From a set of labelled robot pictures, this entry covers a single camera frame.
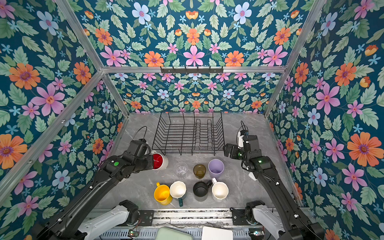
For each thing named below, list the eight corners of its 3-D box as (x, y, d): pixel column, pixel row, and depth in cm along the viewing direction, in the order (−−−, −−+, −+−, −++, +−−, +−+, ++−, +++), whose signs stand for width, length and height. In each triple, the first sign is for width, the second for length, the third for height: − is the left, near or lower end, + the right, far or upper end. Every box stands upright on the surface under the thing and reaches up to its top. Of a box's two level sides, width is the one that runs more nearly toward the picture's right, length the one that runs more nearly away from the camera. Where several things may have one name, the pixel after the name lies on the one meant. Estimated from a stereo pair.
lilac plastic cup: (208, 181, 87) (208, 173, 77) (208, 167, 92) (208, 158, 83) (222, 181, 87) (224, 173, 77) (221, 167, 92) (223, 158, 83)
